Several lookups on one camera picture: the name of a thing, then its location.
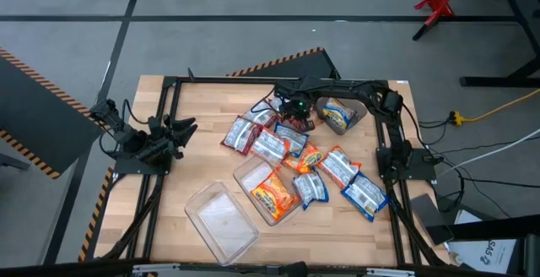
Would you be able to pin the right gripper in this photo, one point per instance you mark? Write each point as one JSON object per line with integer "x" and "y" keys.
{"x": 297, "y": 108}

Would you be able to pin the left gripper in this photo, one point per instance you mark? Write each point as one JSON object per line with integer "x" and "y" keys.
{"x": 162, "y": 142}

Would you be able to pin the blue Maruchan ramen pack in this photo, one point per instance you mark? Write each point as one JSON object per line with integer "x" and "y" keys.
{"x": 338, "y": 114}
{"x": 293, "y": 139}
{"x": 365, "y": 197}
{"x": 311, "y": 187}

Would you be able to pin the orange Maruchan ramen pack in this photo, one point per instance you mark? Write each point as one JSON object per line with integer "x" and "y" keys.
{"x": 338, "y": 167}
{"x": 308, "y": 159}
{"x": 269, "y": 146}
{"x": 274, "y": 194}

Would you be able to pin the clear plastic bin with label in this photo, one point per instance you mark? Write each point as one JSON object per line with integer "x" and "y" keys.
{"x": 211, "y": 243}

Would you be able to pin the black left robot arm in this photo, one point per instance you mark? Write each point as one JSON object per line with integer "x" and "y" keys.
{"x": 126, "y": 135}

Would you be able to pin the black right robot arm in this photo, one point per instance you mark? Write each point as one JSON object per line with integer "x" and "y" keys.
{"x": 392, "y": 101}

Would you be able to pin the black hazard-striped floor panel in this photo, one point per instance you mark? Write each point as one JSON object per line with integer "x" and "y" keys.
{"x": 38, "y": 112}
{"x": 304, "y": 68}

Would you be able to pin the yellow-black hazard tape strip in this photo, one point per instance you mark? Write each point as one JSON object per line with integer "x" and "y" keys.
{"x": 95, "y": 218}

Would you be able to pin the silver aluminium bar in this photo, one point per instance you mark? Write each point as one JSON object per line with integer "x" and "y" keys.
{"x": 156, "y": 268}
{"x": 390, "y": 273}

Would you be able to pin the dark grey tablet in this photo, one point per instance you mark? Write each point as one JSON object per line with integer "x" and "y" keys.
{"x": 430, "y": 220}

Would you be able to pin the red metal stand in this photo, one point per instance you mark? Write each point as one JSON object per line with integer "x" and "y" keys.
{"x": 436, "y": 7}

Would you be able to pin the white printed cardboard box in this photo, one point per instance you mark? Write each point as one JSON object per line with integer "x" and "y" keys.
{"x": 481, "y": 251}

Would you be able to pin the black beam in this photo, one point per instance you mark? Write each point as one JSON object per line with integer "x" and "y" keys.
{"x": 498, "y": 228}

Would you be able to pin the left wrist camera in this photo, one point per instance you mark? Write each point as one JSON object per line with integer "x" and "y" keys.
{"x": 158, "y": 123}

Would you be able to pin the black desk frame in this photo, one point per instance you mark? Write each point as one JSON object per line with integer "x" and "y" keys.
{"x": 498, "y": 81}

